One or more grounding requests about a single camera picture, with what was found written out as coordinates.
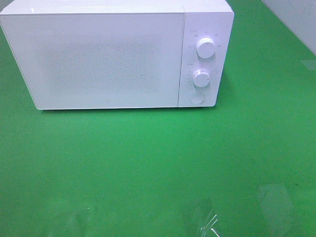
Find white microwave knob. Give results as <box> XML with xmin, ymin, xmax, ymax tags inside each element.
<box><xmin>196</xmin><ymin>36</ymin><xmax>216</xmax><ymax>59</ymax></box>
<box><xmin>193</xmin><ymin>69</ymin><xmax>211</xmax><ymax>87</ymax></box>

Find round door release button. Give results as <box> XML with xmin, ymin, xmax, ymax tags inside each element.
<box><xmin>190</xmin><ymin>92</ymin><xmax>205</xmax><ymax>104</ymax></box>

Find white microwave oven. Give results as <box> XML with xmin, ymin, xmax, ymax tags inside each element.
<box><xmin>0</xmin><ymin>0</ymin><xmax>234</xmax><ymax>108</ymax></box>

